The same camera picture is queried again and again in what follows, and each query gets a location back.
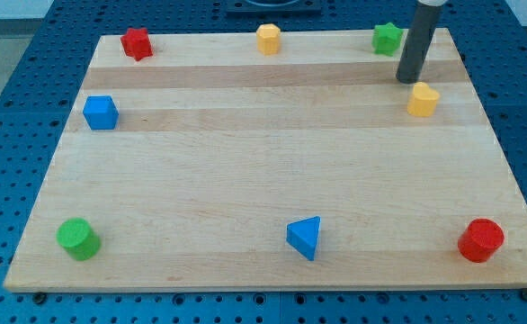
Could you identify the yellow heart block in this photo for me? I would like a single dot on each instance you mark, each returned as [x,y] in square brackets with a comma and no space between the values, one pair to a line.
[423,100]

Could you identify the red star block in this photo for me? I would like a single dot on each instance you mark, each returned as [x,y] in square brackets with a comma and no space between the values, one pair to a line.
[136,43]

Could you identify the blue triangle block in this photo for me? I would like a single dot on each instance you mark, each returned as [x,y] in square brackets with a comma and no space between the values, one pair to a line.
[303,236]

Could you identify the blue cube block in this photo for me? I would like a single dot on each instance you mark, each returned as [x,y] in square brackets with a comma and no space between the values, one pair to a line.
[100,112]

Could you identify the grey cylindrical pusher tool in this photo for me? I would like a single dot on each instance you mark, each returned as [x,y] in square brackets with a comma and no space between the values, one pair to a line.
[418,40]

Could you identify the yellow hexagon block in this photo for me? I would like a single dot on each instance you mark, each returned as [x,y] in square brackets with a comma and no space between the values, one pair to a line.
[268,39]

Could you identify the red cylinder block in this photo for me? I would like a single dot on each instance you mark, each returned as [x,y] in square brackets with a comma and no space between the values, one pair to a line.
[480,240]

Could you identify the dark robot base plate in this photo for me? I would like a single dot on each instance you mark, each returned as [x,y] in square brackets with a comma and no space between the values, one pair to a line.
[249,7]

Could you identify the green star block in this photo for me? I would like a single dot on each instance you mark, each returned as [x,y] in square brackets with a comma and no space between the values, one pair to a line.
[386,38]

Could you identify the green cylinder block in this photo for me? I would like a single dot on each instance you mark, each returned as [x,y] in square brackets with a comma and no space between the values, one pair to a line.
[77,237]

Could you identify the wooden board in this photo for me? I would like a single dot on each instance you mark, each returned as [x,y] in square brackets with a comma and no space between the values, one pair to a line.
[218,148]

